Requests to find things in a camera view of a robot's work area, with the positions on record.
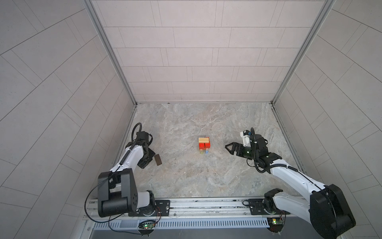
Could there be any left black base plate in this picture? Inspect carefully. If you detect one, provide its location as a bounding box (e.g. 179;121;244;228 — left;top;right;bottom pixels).
128;200;171;217

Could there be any dark brown wood block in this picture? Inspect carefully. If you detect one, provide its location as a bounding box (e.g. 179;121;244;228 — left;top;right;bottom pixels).
154;154;163;166

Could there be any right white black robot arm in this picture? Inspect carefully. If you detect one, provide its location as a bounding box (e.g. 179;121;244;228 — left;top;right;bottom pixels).
225;130;356;239

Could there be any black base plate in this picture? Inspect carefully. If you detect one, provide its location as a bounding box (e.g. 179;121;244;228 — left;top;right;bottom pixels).
242;199;284;216
128;200;171;217

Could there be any light natural wood block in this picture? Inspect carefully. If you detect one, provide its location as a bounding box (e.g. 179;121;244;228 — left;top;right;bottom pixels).
199;137;210;143

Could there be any right circuit board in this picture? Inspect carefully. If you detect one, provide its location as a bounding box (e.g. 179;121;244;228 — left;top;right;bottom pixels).
267;218;284;234

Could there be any circuit board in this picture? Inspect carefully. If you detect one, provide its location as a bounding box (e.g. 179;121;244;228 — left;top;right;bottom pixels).
138;220;156;235
267;218;284;234

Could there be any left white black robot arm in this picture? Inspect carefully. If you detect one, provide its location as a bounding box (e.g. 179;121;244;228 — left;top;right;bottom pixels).
97;131;156;218

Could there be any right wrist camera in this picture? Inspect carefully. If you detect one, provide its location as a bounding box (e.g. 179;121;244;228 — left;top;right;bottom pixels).
240;130;252;147

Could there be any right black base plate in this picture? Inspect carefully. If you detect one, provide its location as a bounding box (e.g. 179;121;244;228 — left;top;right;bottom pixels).
242;199;284;216

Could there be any aluminium mounting rail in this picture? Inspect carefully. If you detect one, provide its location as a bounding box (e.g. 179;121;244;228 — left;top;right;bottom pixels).
83;195;335;222

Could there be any left circuit board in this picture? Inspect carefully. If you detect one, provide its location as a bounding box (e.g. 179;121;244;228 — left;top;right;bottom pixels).
138;220;156;235

